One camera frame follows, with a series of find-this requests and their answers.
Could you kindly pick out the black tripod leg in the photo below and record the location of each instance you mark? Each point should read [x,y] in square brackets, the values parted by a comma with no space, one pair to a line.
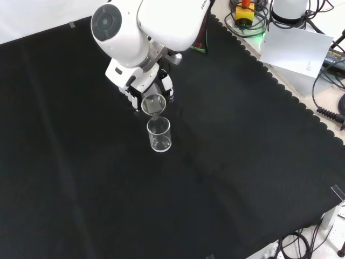
[338,40]

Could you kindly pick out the clear tape strip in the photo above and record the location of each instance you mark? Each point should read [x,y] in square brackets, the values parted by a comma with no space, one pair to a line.
[72,24]
[338,192]
[210,256]

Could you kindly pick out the white metal bracket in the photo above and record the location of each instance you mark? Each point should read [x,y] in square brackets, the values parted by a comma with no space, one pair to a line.
[330,215]

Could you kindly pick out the small clear glass beaker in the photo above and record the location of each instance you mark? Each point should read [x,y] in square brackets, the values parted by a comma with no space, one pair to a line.
[153,105]

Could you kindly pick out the black power adapter yellow label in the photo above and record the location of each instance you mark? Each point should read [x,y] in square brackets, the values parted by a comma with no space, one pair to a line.
[335,56]

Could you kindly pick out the clear glass beaker with markings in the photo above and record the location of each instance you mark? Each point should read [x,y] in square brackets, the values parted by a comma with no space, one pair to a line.
[161,140]

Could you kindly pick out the pale board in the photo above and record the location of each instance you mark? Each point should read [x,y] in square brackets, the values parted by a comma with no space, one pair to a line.
[293,48]

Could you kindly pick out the black bench cloth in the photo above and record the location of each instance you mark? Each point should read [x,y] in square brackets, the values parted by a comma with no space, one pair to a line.
[81,175]

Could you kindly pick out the yellow emergency stop button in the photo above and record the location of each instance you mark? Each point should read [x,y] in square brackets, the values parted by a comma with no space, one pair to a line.
[244,14]

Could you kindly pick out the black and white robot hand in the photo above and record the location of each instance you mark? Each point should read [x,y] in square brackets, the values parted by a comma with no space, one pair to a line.
[124,75]

